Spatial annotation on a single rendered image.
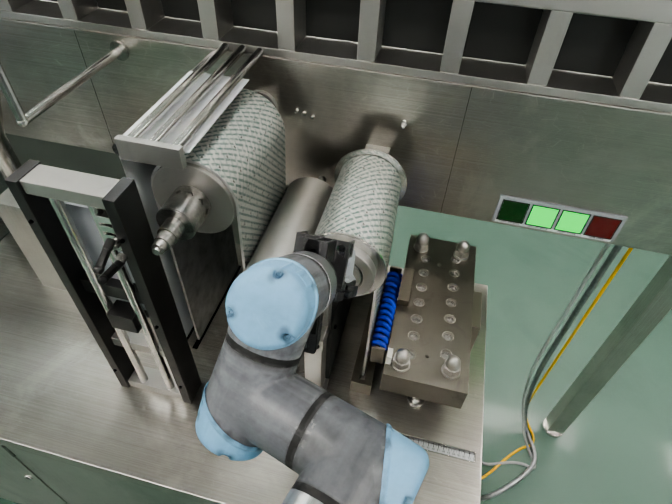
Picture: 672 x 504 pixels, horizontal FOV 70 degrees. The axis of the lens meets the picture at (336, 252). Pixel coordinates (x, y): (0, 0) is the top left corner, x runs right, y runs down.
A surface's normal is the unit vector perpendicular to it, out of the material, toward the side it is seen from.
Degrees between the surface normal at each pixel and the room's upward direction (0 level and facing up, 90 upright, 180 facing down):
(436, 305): 0
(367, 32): 90
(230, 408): 52
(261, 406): 25
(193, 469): 0
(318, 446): 33
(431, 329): 0
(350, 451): 8
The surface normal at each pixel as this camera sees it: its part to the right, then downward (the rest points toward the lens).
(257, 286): -0.17, 0.09
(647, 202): -0.24, 0.69
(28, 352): 0.04, -0.70
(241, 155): 0.77, -0.29
